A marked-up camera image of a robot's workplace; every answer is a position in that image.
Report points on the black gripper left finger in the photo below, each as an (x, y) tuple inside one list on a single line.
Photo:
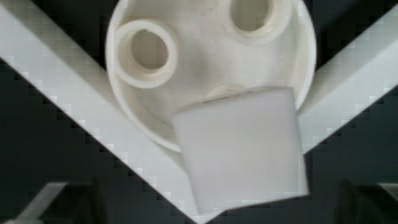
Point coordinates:
[(66, 204)]

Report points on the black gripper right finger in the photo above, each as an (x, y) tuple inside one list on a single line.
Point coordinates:
[(366, 203)]

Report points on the white stool leg block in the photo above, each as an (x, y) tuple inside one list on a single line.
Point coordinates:
[(240, 144)]

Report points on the white front fence rail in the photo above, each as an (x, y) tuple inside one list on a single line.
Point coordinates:
[(60, 70)]

